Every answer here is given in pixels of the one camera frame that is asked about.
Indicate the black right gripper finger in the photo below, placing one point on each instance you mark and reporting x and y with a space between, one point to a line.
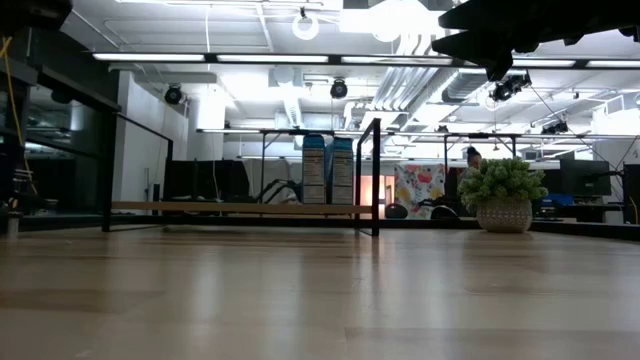
475 17
485 50

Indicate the blue Rice Krispies cereal box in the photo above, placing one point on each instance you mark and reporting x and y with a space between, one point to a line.
342 172
313 170

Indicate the wooden shelf with black frame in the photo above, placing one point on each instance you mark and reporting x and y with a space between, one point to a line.
240 207

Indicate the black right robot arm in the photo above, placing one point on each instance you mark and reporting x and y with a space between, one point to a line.
615 12

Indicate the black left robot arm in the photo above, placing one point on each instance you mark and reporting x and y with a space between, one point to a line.
30 10

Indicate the black ceiling track light cluster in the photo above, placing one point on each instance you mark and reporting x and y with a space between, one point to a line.
510 87
555 128

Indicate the person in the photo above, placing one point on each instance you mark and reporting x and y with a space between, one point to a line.
473 159

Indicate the green plant in woven pot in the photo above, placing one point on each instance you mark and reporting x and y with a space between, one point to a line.
502 185

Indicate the black ceiling spot lamp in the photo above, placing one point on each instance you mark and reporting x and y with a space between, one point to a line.
339 89
173 95

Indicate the floral patterned cloth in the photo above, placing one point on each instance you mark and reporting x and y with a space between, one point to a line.
419 187

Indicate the black computer monitor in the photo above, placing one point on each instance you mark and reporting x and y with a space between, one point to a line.
585 177

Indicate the blue chair back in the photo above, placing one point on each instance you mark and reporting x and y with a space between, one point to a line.
555 200

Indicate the black rounded object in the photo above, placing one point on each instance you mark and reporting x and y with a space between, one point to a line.
396 211
444 212

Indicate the black computer tower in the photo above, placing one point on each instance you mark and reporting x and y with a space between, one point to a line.
631 195

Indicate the overhead LED light bar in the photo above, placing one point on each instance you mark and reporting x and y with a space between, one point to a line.
272 58

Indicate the small grey cylinder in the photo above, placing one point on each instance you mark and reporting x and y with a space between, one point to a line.
12 225

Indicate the black metal workbench frame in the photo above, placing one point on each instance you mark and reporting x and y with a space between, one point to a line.
280 131
480 135

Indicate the black aluminium table rig frame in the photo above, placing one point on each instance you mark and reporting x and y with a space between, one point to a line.
590 229

